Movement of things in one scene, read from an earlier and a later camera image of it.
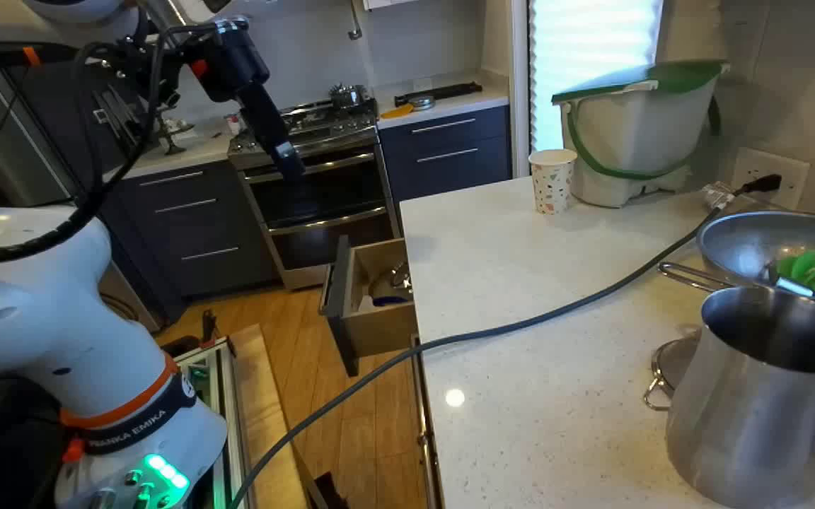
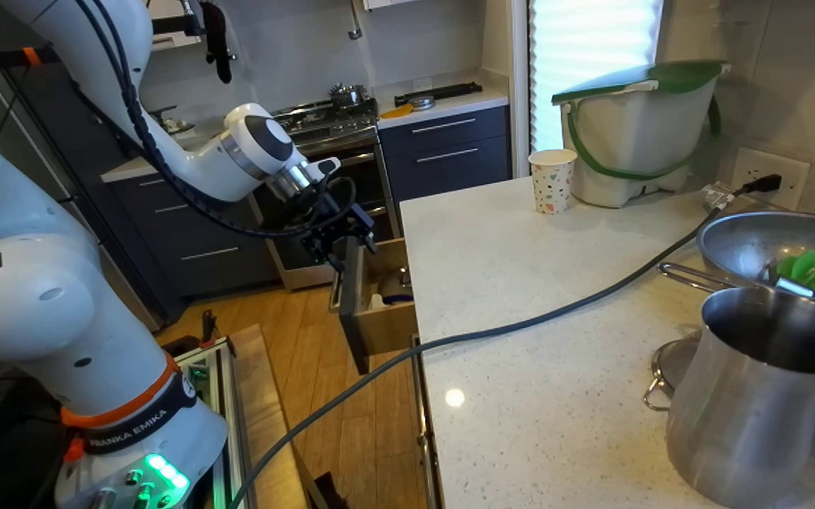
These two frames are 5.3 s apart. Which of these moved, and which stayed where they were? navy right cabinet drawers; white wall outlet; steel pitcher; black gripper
Moved: black gripper
Stayed: navy right cabinet drawers; white wall outlet; steel pitcher
